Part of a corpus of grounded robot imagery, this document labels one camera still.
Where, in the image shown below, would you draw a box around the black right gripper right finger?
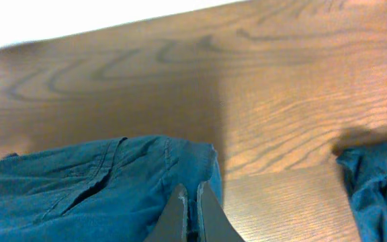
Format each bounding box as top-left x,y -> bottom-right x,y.
197,181 -> 244,242

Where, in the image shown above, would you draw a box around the dark blue shorts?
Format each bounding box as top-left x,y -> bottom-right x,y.
0,136 -> 222,241
337,142 -> 387,241

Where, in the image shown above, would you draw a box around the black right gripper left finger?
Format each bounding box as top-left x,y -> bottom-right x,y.
144,184 -> 188,242

